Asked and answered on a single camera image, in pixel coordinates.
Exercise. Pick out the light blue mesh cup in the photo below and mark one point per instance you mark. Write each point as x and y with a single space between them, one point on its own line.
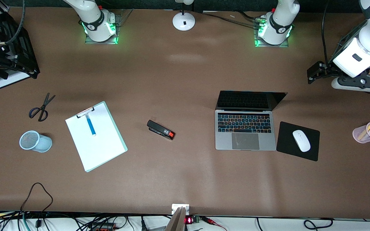
39 142

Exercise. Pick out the circuit board with red display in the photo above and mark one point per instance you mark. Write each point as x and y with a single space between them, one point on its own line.
191 220

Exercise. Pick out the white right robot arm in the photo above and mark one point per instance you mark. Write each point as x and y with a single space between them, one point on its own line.
93 16

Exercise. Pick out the silver laptop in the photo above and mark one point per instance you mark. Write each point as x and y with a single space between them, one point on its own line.
244 128

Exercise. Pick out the clear arm base plate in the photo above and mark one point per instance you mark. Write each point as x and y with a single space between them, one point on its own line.
286 44
117 21

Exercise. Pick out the white paper sheet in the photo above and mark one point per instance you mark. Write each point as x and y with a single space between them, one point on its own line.
10 80
98 147

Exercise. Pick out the black stapler with red tip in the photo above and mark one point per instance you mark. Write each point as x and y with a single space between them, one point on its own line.
159 129

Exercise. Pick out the light green clipboard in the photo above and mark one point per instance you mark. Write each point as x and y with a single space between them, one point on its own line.
120 141

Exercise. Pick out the white round lamp base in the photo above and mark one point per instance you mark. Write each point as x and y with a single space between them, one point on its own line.
183 21

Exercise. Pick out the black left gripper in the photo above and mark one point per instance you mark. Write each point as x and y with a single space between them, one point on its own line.
329 69

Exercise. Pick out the white computer mouse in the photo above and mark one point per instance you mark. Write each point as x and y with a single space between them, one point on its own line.
301 140

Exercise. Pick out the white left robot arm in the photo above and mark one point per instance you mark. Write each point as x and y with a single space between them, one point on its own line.
279 19

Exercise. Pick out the black scissors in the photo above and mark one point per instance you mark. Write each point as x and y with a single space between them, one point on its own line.
42 107

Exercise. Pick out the yellow marker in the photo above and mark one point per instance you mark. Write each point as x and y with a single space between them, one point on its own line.
365 130

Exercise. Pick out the pink pen cup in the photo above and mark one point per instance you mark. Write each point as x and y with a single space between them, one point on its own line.
363 136

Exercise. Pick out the black mouse pad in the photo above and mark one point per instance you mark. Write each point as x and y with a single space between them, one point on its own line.
287 144

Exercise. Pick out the orange power strip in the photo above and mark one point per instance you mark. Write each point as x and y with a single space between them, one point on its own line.
103 227

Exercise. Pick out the black stacked paper tray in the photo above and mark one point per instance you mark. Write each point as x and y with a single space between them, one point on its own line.
27 54

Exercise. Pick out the blue marker with white end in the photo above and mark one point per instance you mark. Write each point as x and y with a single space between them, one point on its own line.
91 124

